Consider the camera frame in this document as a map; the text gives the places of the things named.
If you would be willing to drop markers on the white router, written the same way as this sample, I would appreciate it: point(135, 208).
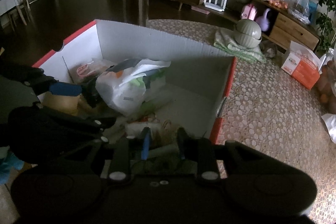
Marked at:
point(215, 1)

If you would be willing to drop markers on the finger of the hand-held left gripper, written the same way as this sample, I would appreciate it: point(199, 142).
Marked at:
point(84, 123)
point(64, 89)

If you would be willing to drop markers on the purple swan toy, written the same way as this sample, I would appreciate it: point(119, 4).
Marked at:
point(265, 22)

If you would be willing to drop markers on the pink flat box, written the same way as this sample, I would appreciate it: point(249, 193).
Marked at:
point(200, 10)

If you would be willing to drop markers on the black packet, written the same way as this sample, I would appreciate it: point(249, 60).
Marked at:
point(89, 96)

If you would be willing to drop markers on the orange brown fabric bag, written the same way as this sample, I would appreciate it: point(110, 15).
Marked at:
point(326, 82)

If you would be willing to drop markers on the table with white cloth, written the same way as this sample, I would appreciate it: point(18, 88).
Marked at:
point(9, 2)

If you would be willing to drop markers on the small glass jar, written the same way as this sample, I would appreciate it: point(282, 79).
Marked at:
point(270, 49)

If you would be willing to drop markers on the white paper bag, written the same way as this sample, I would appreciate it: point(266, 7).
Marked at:
point(330, 127)

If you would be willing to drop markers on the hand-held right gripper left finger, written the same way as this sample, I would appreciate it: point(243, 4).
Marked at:
point(145, 142)

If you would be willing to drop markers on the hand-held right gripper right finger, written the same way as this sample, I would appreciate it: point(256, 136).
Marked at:
point(181, 145)

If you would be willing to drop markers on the grey round bowl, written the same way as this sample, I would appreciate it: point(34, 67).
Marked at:
point(248, 35)

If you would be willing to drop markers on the white plastic shopping bag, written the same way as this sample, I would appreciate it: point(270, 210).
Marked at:
point(123, 92)

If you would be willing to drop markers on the clear plastic carrier bag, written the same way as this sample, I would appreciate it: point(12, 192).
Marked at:
point(299, 6)

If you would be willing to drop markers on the wooden chair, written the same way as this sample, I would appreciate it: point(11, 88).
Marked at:
point(26, 3)

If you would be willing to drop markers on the wooden television cabinet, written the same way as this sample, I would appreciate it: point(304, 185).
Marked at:
point(288, 29)

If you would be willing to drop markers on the pink toy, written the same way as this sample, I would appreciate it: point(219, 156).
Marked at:
point(249, 12)

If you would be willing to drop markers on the orange white tissue box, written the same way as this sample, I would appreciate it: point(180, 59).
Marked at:
point(302, 71)

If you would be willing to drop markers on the green folded cloth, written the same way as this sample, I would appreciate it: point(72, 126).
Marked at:
point(225, 43)

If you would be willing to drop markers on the red cardboard shoe box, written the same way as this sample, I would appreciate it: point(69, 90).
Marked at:
point(183, 69)

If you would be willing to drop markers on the tall glass jar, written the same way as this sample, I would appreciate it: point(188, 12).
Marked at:
point(135, 1)

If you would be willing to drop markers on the blue cloth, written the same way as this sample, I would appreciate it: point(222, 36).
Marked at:
point(10, 169)

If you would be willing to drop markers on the tall green houseplant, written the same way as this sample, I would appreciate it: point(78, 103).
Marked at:
point(325, 22)

